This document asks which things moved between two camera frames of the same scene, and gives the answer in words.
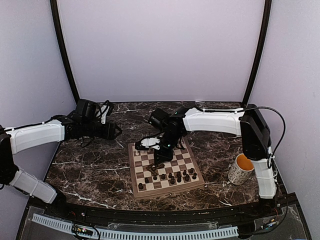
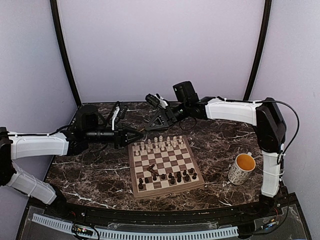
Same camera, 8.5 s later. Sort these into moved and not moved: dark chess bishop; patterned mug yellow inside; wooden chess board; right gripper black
Moved: right gripper black
Not moved: dark chess bishop; patterned mug yellow inside; wooden chess board
